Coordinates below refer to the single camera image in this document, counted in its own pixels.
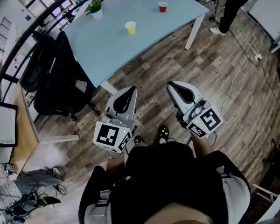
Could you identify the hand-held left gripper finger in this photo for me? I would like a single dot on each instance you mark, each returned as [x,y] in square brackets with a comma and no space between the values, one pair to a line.
[112,105]
[131,106]

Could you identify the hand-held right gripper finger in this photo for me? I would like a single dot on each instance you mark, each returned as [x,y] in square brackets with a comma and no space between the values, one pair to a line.
[175,99]
[191,88]

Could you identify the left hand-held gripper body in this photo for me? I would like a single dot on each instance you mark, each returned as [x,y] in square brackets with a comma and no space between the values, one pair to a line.
[107,136]

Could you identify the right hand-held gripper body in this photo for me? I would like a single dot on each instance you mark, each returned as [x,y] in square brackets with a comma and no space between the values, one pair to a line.
[207,120]

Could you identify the yellow plastic cup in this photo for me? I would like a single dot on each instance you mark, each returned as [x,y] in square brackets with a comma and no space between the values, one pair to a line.
[131,28]

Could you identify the red plastic cup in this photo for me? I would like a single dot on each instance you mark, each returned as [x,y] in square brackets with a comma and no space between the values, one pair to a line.
[163,8]

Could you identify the person's right forearm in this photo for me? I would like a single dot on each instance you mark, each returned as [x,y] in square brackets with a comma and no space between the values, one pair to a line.
[200,146]

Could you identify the person's left forearm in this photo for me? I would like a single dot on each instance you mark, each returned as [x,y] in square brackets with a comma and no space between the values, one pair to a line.
[114,163]

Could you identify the white table leg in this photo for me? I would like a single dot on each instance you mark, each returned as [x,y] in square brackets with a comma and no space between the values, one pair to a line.
[109,87]

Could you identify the person's left black shoe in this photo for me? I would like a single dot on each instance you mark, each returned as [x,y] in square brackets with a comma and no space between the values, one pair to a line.
[138,140]

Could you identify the black office chair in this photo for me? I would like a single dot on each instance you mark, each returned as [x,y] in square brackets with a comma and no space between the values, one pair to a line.
[65,83]
[37,66]

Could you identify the person's black grey top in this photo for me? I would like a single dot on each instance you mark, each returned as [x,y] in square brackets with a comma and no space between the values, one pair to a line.
[168,176]

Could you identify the white power strip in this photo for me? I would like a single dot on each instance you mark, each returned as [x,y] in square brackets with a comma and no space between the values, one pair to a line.
[258,57]

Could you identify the green plant in white pot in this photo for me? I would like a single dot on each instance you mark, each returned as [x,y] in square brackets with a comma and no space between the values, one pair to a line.
[97,14]

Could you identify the black framed white panel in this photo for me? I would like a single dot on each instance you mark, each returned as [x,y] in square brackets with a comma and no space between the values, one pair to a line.
[2,125]

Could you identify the white desk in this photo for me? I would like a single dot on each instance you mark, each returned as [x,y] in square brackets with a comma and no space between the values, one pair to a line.
[268,13]

